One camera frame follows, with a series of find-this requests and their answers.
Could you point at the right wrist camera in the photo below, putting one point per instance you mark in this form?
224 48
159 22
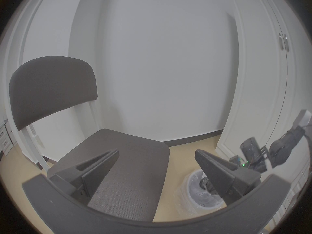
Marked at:
235 160

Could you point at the white chest of drawers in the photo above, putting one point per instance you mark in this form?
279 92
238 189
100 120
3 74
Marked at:
4 140

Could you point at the white wardrobe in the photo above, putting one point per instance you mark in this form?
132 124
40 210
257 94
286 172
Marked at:
258 82

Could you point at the grey chair with white legs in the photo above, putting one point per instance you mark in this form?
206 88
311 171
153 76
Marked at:
53 89

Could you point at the black plastic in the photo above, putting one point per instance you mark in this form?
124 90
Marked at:
203 183

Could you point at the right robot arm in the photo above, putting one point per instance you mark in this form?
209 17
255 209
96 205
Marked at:
282 147

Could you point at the white trash bin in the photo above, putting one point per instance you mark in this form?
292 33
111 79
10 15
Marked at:
192 196

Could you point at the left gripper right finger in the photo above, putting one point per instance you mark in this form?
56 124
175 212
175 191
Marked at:
219 174

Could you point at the clear plastic bag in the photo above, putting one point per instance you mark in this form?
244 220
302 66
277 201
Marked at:
180 199

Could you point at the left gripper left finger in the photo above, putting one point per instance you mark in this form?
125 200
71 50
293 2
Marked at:
90 177

